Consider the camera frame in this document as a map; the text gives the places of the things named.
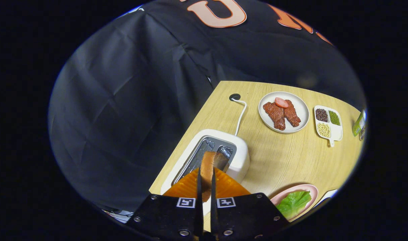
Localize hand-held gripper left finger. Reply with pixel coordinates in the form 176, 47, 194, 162
125, 167, 204, 241

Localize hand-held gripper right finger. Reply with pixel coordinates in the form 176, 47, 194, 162
210, 171, 290, 241

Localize toasted bread slice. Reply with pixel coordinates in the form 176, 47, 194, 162
200, 151, 229, 203

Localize green lettuce leaf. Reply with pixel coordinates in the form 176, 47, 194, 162
276, 191, 312, 220

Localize white toaster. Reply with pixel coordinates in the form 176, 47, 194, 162
160, 129, 250, 216

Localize pink plate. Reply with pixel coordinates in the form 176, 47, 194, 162
270, 184, 319, 222

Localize white square dish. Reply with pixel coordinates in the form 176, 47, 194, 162
314, 189, 338, 207

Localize brown meat piece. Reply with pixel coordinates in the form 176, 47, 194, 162
284, 100, 302, 127
263, 102, 286, 131

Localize black backdrop cloth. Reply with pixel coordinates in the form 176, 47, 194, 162
48, 0, 367, 213

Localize grey round plate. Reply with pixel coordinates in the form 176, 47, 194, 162
258, 91, 310, 134

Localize yellow soybeans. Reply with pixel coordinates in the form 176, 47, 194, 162
317, 123, 331, 138

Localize dark red beans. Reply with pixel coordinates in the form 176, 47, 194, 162
315, 108, 329, 123

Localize white divided dish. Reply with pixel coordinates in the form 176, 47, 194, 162
314, 105, 343, 148

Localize green label metal bottle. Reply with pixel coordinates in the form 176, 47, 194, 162
352, 109, 367, 137

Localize white toaster cable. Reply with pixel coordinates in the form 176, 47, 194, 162
234, 98, 247, 136

